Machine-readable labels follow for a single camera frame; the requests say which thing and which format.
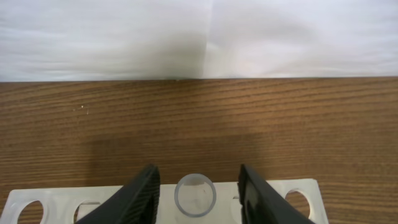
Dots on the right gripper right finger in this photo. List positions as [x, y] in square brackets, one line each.
[264, 208]

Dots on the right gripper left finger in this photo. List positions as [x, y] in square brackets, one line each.
[130, 205]

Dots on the clear test tube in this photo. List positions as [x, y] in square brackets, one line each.
[195, 199]

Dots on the white test tube rack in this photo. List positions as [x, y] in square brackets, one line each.
[225, 202]

